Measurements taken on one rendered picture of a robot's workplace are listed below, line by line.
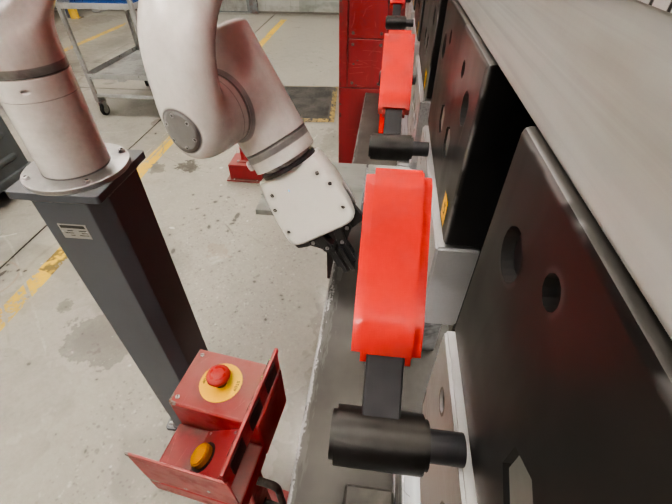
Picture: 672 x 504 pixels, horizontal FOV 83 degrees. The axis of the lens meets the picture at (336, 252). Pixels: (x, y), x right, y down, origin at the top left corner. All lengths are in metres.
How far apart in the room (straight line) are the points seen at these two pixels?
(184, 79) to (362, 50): 1.15
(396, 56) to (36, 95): 0.63
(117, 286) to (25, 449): 0.95
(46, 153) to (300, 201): 0.50
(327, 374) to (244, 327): 1.21
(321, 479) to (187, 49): 0.48
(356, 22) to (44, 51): 0.97
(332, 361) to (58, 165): 0.59
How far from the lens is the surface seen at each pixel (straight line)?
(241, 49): 0.47
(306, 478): 0.53
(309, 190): 0.48
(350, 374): 0.59
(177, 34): 0.39
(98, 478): 1.64
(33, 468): 1.77
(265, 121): 0.46
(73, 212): 0.87
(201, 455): 0.72
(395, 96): 0.29
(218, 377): 0.69
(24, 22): 0.80
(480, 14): 0.20
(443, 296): 0.22
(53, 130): 0.83
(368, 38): 1.49
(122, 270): 0.94
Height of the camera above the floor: 1.38
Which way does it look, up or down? 42 degrees down
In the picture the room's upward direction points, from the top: straight up
